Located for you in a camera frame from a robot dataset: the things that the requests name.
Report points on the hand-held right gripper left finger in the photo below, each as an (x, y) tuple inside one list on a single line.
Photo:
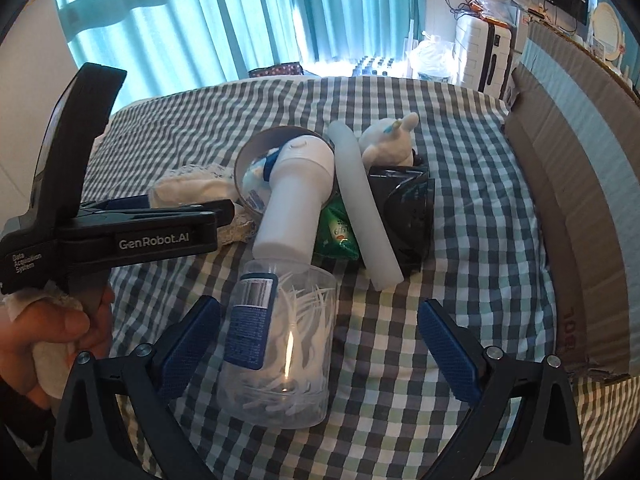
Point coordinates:
[(187, 345)]

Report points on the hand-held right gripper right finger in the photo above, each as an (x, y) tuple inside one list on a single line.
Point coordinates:
[(447, 352)]

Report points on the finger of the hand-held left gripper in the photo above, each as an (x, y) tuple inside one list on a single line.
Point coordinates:
[(200, 207), (127, 202)]

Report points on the white lace cloth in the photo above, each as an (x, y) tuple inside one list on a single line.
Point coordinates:
[(185, 185)]

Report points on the blue labelled tube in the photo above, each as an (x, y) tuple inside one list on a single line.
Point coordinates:
[(250, 320)]

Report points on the clear plastic cup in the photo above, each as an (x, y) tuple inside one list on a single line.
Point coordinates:
[(305, 360)]

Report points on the pile of white floss picks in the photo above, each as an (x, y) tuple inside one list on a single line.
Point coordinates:
[(305, 310)]

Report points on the black glossy round container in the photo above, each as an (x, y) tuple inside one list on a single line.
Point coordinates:
[(405, 220)]

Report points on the cardboard box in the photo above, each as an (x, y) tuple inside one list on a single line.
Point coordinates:
[(565, 185)]

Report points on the person's left hand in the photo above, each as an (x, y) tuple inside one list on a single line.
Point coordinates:
[(45, 330)]

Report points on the white handheld appliance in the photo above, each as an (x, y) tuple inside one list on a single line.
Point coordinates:
[(295, 200)]

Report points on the checked blanket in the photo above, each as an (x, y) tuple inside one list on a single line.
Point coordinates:
[(475, 240)]

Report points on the white cloth wrap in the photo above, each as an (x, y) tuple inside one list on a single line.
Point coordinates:
[(52, 370)]

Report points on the green packet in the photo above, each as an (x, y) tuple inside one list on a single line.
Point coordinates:
[(337, 235)]

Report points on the spotted bag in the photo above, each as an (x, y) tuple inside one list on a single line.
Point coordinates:
[(275, 70)]

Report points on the white translucent silicone tube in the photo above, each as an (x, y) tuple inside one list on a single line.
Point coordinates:
[(360, 200)]

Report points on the white plush toy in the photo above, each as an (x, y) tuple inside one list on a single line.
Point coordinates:
[(385, 147)]

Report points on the wide teal curtain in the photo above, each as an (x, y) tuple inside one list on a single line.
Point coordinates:
[(175, 10)]

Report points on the pack of water bottles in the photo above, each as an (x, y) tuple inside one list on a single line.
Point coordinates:
[(375, 65)]

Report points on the narrow teal curtain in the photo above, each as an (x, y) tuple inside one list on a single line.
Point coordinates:
[(360, 5)]

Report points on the white plastic bag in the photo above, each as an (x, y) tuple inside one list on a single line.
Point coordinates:
[(430, 60)]

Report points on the white suitcase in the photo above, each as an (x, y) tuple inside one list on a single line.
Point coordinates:
[(480, 55)]

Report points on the pile of clear plastic bags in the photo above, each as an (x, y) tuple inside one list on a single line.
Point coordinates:
[(492, 7)]

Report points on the white oval vanity mirror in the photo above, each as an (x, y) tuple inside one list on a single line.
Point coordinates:
[(607, 30)]

